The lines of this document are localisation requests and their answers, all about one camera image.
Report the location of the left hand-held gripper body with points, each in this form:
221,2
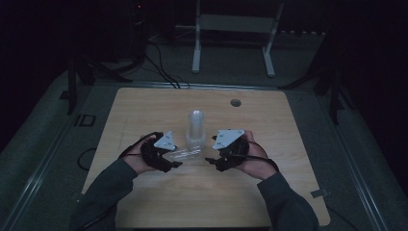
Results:
154,150

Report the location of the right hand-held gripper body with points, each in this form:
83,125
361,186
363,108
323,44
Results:
229,144

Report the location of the person's left hand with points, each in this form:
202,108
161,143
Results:
138,160

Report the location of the person's right hand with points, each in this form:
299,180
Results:
256,163

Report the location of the black stand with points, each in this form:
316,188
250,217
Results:
80,77
330,80

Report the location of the white metal stand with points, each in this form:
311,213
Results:
235,24

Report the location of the black rectangular floor bracket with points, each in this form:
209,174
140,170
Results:
85,120

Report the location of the grey metal table bracket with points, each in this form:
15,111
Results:
319,193

